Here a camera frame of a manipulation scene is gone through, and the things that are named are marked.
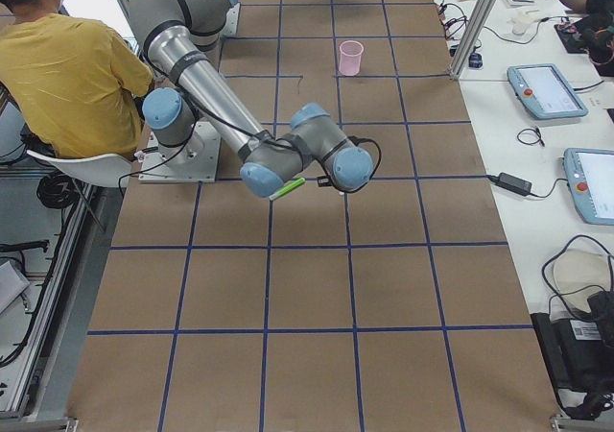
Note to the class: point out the aluminium frame post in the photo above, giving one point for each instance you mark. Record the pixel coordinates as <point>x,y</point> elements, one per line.
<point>476,22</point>

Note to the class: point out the pink mesh cup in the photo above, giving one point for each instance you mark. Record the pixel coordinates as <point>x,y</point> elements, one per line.
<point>351,52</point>

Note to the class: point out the white round disc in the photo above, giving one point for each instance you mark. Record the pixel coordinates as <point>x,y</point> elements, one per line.
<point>579,275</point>

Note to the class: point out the teach pendant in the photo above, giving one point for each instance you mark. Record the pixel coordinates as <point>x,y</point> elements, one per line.
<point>589,173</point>
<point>544,92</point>

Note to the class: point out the white chair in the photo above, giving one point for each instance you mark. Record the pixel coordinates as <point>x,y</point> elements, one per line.
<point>104,171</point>

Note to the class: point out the upper teach pendant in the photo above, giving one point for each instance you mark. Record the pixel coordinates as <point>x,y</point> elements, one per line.
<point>544,92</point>

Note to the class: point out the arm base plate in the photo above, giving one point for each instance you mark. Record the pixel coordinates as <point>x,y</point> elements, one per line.
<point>196,161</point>

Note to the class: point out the green highlighter pen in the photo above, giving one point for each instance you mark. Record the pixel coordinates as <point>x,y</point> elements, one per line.
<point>287,189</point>

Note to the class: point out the seated person in yellow shirt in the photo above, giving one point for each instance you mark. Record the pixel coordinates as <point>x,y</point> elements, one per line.
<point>73,79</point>

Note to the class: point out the black device box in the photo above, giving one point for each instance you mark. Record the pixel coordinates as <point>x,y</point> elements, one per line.
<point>579,365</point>

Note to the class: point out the lower teach pendant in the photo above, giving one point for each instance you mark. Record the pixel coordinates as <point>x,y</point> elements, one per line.
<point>589,173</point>

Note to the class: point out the black power adapter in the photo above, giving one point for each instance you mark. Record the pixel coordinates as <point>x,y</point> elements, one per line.
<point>511,183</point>

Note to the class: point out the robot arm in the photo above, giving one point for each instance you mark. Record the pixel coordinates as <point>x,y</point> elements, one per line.
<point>174,36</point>

